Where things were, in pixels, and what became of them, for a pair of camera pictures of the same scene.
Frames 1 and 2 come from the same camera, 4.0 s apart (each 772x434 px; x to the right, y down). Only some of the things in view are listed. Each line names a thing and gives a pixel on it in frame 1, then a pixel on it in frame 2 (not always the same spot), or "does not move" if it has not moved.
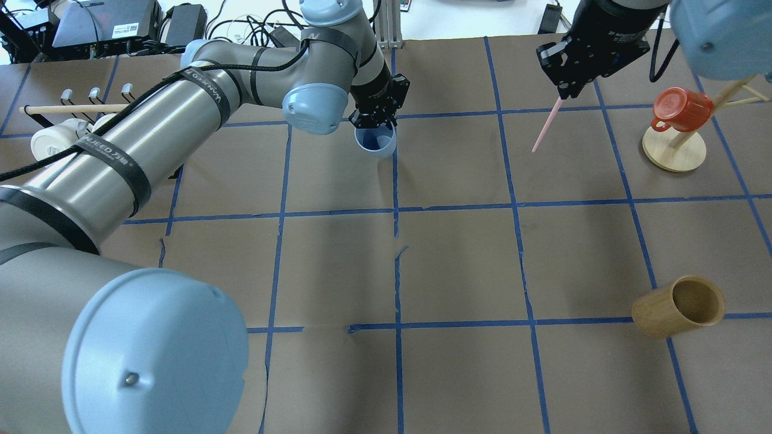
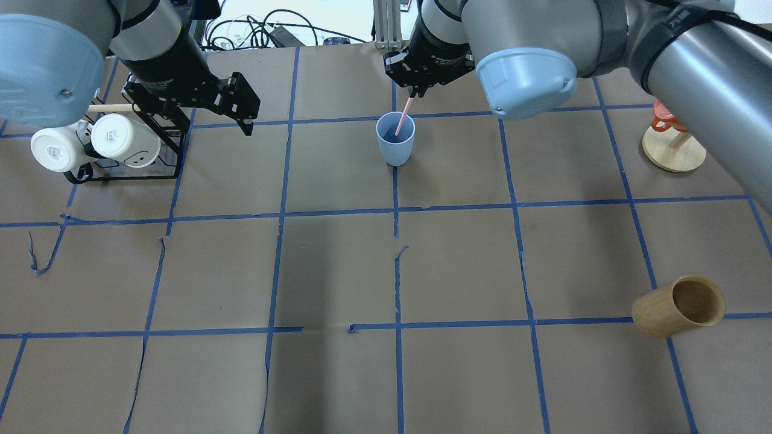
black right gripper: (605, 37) -> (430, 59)
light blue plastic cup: (379, 142) -> (396, 132)
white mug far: (53, 140) does not move
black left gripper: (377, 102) -> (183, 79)
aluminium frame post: (388, 25) does not move
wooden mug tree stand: (678, 151) does not move
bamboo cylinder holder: (685, 303) does not move
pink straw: (547, 125) -> (406, 112)
